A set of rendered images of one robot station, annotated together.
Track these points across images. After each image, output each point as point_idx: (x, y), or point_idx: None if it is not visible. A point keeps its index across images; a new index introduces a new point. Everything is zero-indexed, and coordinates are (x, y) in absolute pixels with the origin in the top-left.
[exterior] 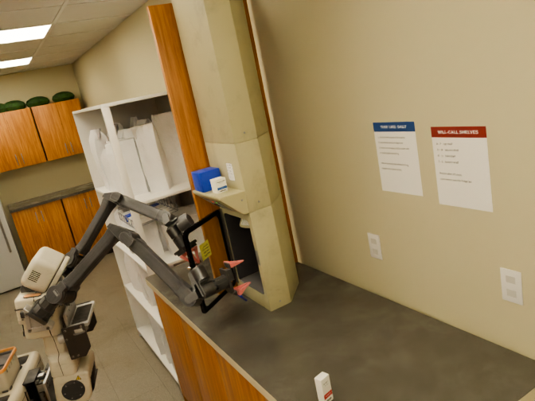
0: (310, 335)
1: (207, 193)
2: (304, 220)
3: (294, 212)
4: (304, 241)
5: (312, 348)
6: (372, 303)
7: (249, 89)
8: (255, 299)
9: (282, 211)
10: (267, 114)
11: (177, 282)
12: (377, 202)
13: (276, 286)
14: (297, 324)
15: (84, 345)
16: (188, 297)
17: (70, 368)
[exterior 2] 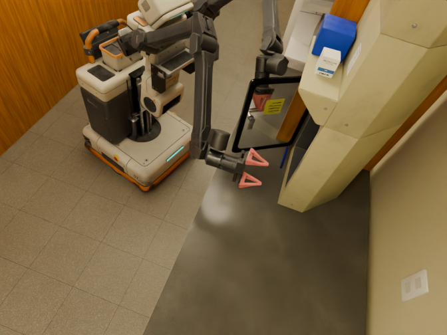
0: (261, 269)
1: (310, 60)
2: (410, 156)
3: (414, 135)
4: (390, 167)
5: (243, 286)
6: (347, 304)
7: None
8: (284, 177)
9: (378, 143)
10: None
11: (199, 126)
12: None
13: (297, 195)
14: (271, 243)
15: (161, 87)
16: (193, 149)
17: (151, 92)
